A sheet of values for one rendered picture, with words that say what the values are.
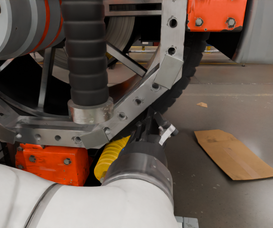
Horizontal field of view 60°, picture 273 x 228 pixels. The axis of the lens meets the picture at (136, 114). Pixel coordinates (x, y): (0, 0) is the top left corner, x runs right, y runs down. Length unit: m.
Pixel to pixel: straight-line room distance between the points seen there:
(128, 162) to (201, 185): 1.09
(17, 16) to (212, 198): 1.16
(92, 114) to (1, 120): 0.39
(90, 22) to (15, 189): 0.15
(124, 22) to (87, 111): 0.45
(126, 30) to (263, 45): 0.32
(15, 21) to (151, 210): 0.26
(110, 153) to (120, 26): 0.32
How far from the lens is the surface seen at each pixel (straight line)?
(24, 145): 0.58
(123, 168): 0.28
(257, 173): 1.54
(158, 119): 0.41
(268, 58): 0.58
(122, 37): 0.65
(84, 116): 0.22
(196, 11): 0.42
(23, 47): 0.38
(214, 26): 0.42
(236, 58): 0.56
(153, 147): 0.33
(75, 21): 0.21
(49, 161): 0.56
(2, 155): 1.34
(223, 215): 1.23
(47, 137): 0.54
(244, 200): 1.34
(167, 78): 0.43
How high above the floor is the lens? 0.84
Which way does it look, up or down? 23 degrees down
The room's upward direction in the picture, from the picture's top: straight up
